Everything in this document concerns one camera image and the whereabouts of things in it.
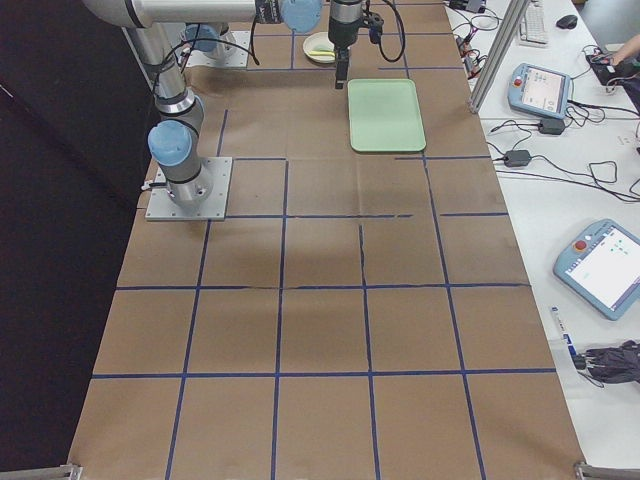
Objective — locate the white round plate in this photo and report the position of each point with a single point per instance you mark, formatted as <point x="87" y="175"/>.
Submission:
<point x="318" y="41"/>

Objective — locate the black power adapter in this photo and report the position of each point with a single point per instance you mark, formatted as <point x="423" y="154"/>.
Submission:
<point x="551" y="126"/>
<point x="517" y="158"/>

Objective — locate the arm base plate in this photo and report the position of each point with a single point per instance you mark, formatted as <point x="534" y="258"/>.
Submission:
<point x="204" y="198"/>
<point x="236" y="57"/>

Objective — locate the white keyboard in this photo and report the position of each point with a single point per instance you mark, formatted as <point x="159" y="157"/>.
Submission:
<point x="532" y="31"/>

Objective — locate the near teach pendant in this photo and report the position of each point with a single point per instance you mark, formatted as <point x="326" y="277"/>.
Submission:
<point x="601" y="265"/>

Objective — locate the teach pendant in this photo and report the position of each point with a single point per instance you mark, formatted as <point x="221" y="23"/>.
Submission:
<point x="601" y="265"/>
<point x="539" y="91"/>

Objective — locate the far teach pendant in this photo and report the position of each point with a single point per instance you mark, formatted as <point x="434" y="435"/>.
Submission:
<point x="539" y="91"/>

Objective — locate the mint green tray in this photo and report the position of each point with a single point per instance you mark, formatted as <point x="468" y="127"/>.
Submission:
<point x="384" y="116"/>

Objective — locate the yellow plastic fork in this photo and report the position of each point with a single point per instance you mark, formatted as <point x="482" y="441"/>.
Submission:
<point x="321" y="53"/>

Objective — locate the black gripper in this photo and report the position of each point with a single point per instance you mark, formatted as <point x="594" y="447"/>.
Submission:
<point x="341" y="31"/>

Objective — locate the black power adapter far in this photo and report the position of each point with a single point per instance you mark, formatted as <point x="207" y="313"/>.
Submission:
<point x="551" y="126"/>

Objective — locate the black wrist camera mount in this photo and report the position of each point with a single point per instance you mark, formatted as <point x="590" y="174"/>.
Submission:
<point x="373" y="22"/>

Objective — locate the aluminium frame post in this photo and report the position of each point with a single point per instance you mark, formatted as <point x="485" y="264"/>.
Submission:
<point x="514" y="13"/>

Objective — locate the black computer mouse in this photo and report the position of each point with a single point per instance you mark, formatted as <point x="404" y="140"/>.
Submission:
<point x="567" y="22"/>

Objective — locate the white pen marker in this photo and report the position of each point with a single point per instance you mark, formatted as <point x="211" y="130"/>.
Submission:
<point x="555" y="313"/>

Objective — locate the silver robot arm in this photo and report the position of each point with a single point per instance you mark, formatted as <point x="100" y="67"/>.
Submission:
<point x="212" y="39"/>
<point x="173" y="142"/>

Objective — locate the black power adapter near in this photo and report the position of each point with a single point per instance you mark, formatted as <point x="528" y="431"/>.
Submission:
<point x="517" y="158"/>

